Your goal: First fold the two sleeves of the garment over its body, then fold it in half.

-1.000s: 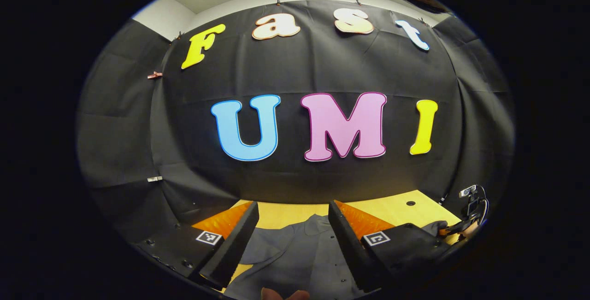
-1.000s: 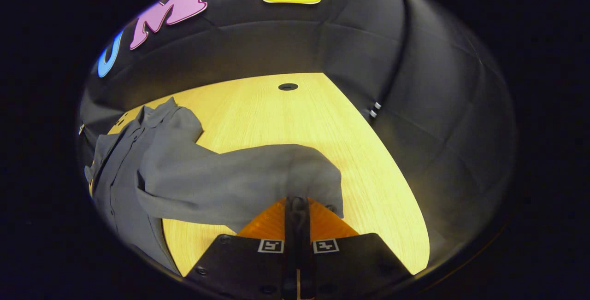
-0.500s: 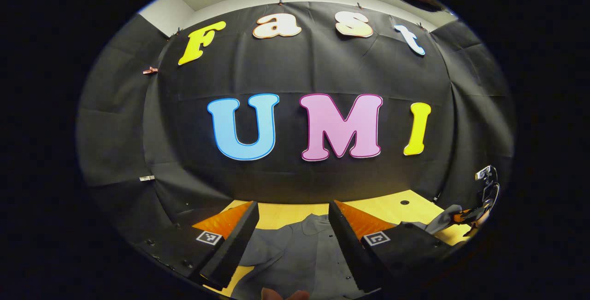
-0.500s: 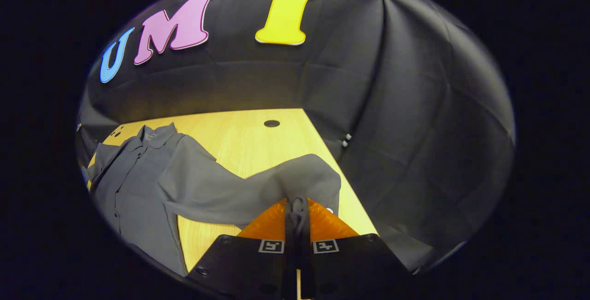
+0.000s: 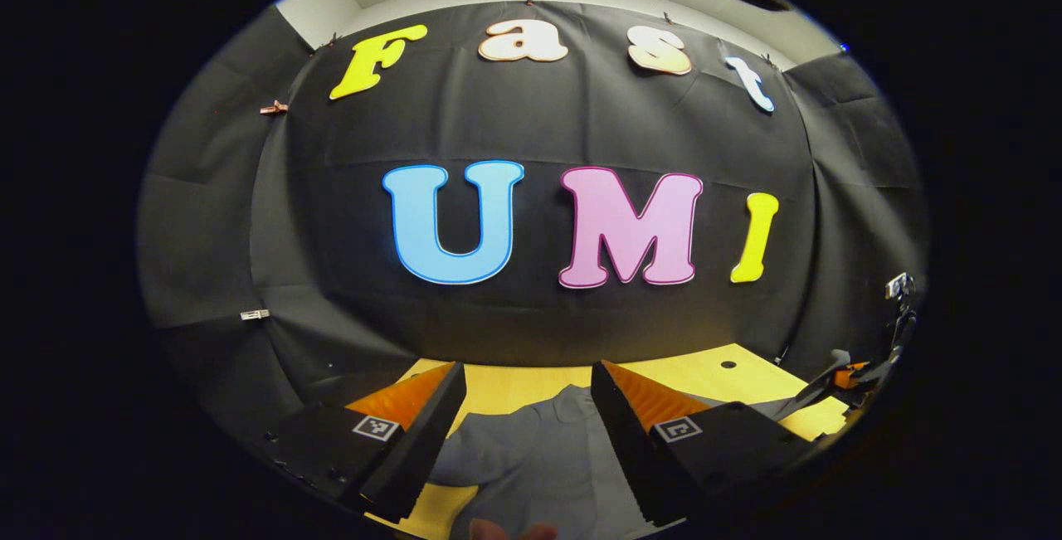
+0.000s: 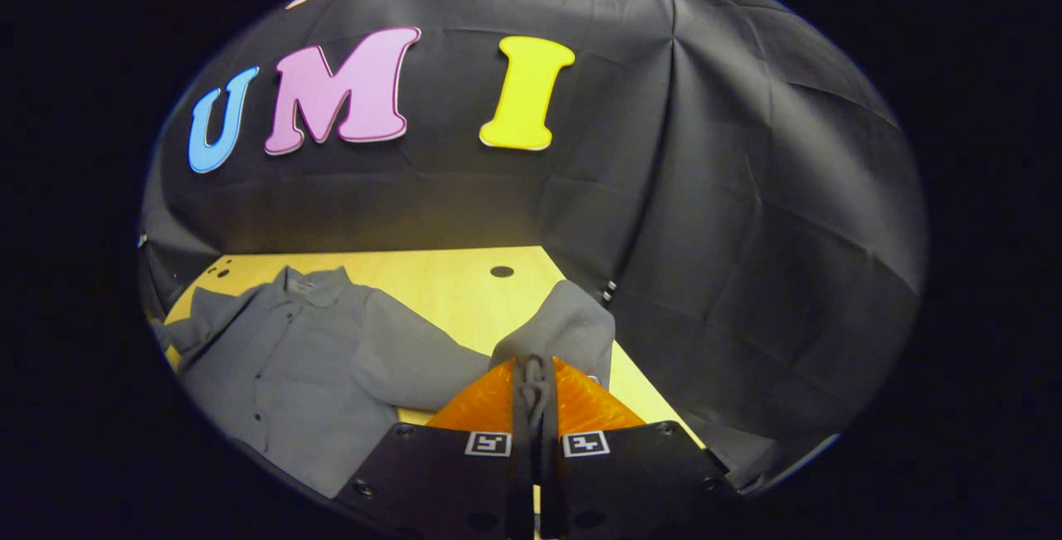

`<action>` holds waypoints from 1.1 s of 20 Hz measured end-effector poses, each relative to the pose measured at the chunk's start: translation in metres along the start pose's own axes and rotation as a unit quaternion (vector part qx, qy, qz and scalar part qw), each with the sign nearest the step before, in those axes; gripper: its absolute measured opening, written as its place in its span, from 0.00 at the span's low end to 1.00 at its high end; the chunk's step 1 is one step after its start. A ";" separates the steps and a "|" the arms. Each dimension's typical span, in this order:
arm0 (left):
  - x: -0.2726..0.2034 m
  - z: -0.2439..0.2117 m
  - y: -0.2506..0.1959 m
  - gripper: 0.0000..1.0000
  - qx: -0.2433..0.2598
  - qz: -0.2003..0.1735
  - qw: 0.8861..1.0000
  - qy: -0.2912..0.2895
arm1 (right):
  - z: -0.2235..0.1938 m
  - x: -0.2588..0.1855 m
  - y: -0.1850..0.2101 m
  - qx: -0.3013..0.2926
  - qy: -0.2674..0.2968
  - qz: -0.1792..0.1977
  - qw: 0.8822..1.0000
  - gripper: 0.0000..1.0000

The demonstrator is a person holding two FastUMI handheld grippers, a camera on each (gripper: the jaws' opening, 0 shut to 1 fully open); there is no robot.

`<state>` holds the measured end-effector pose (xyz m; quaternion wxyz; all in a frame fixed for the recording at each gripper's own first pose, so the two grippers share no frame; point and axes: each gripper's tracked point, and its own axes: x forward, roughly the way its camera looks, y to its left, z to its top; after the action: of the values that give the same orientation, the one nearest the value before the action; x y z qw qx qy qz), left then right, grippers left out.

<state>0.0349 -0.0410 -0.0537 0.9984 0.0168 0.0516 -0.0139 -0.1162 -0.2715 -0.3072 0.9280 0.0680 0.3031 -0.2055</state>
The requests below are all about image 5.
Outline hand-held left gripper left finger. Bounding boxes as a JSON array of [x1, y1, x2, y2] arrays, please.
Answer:
[[264, 361, 468, 524]]

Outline black backdrop cloth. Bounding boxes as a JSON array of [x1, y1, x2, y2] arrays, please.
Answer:
[[137, 1, 930, 441]]

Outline grey collared shirt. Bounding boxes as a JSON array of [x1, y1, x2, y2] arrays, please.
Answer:
[[427, 385, 831, 540]]

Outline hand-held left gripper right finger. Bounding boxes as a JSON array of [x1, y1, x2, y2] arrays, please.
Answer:
[[590, 359, 818, 528]]

